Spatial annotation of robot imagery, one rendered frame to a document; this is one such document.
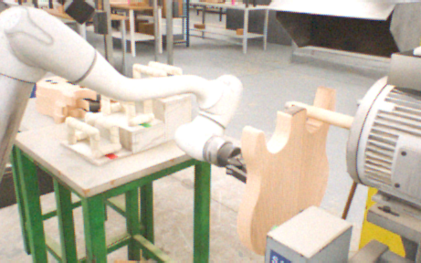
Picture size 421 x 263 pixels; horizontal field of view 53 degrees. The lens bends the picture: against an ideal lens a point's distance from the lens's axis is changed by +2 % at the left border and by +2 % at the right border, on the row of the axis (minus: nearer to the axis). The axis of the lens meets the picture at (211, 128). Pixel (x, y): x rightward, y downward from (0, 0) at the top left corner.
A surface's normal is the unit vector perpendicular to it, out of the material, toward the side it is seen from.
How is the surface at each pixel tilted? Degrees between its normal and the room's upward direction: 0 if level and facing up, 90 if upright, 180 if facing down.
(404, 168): 90
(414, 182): 90
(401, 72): 90
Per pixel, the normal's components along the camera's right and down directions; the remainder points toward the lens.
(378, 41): -0.72, 0.23
